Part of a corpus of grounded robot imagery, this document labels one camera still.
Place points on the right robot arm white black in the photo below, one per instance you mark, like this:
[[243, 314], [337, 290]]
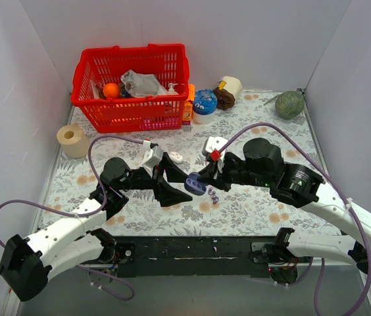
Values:
[[297, 186]]

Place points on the red plastic shopping basket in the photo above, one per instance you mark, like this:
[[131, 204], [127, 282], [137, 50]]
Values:
[[167, 62]]

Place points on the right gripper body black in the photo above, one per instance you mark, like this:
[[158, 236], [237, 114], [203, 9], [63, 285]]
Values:
[[223, 178]]

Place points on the beige paper roll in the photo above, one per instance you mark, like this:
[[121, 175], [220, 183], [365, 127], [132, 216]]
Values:
[[73, 141]]

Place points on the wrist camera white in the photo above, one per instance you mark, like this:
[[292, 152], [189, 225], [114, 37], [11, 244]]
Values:
[[213, 154], [152, 156]]

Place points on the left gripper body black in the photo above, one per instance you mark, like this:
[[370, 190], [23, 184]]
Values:
[[158, 177]]

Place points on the grey crumpled bag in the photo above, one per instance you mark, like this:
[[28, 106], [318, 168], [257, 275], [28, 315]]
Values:
[[142, 85]]

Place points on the lavender earbud charging case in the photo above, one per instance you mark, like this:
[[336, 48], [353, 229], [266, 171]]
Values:
[[193, 185]]

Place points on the orange purple carton box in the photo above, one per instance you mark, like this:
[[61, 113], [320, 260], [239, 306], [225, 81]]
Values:
[[188, 106]]

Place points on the purple earbud right one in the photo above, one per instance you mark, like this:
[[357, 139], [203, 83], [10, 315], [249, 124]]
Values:
[[215, 199]]

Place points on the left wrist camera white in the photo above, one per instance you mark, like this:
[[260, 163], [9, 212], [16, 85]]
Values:
[[152, 156]]

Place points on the green melon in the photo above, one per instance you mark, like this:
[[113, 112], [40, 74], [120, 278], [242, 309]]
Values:
[[289, 104]]

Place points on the white blue lidded tub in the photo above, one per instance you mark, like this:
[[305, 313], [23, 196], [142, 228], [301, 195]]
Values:
[[204, 106]]

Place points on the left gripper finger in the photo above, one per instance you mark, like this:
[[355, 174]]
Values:
[[168, 196], [173, 172]]

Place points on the purple earbud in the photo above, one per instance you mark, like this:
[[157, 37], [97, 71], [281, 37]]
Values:
[[210, 191]]

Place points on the floral patterned table mat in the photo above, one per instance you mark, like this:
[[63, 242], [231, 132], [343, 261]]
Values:
[[244, 210]]

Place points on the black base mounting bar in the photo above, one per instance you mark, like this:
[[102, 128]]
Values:
[[251, 256]]

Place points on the white pump bottle in basket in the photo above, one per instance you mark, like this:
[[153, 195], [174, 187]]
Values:
[[172, 89]]

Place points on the orange fruit in basket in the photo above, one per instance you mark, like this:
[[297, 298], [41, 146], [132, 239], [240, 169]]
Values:
[[111, 91]]

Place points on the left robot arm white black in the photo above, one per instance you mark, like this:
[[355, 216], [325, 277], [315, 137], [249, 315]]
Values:
[[29, 263]]

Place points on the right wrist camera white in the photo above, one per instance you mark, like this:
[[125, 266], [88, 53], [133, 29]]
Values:
[[213, 154]]

